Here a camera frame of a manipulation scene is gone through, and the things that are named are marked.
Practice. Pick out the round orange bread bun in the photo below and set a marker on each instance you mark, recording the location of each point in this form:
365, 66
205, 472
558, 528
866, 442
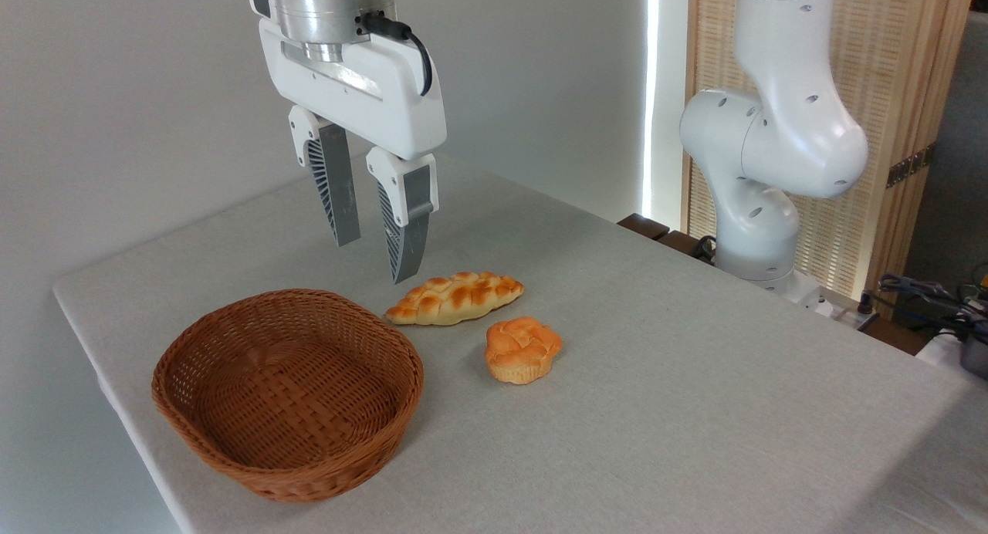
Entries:
521, 349

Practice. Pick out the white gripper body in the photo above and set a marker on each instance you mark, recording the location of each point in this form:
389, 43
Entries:
370, 94

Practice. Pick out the dark metal screen hinge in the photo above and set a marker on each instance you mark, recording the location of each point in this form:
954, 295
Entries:
911, 166

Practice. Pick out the brown wicker basket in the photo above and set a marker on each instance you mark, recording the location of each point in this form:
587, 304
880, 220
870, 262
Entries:
285, 395

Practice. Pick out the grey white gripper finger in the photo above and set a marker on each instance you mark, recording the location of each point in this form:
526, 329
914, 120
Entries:
336, 187
409, 217

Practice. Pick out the long braided bread loaf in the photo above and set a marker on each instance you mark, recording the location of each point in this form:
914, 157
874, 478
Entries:
455, 297

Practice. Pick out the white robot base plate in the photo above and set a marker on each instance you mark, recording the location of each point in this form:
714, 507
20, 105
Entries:
830, 302

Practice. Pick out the dark brown wooden furniture edge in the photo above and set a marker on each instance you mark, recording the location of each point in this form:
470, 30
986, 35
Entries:
644, 225

